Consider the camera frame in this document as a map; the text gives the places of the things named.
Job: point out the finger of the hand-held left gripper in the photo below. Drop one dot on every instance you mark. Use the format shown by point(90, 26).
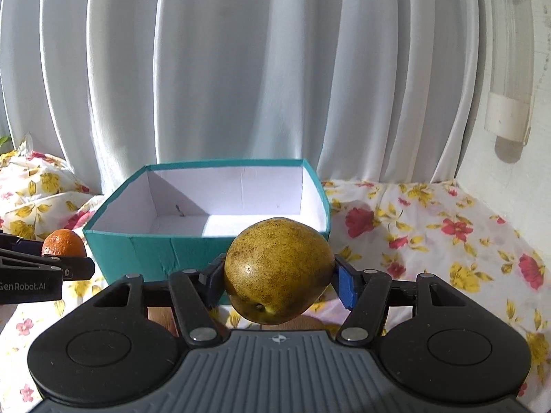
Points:
point(19, 243)
point(64, 266)

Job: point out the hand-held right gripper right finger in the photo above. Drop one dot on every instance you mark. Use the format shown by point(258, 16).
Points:
point(347, 287)

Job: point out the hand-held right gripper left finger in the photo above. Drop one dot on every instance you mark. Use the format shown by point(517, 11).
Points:
point(214, 283)

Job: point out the mandarin orange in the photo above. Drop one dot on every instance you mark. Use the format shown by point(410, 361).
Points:
point(63, 243)

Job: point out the yellow-green speckled pear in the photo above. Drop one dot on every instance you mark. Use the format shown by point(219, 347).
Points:
point(277, 269)

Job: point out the teal cardboard box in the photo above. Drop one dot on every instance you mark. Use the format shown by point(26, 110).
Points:
point(137, 251)

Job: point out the floral pillow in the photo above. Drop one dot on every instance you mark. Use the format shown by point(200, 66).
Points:
point(38, 193)

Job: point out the floral bed sheet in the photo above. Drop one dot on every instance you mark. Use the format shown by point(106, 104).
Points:
point(434, 241)

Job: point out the green plant leaf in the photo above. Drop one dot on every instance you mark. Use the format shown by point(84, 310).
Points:
point(3, 142)

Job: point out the white curtain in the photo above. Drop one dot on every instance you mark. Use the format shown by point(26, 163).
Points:
point(241, 64)

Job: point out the clear wall tube fixture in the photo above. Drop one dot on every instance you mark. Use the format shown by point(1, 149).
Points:
point(510, 73)

